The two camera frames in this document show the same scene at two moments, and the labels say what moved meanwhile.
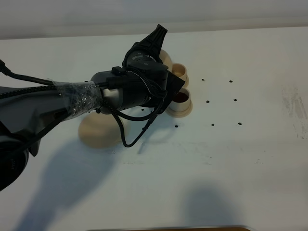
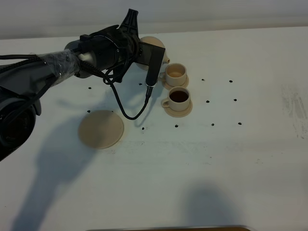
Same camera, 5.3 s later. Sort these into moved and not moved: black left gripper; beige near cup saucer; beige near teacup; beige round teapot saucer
Moved: black left gripper
Not moved: beige near cup saucer; beige round teapot saucer; beige near teacup
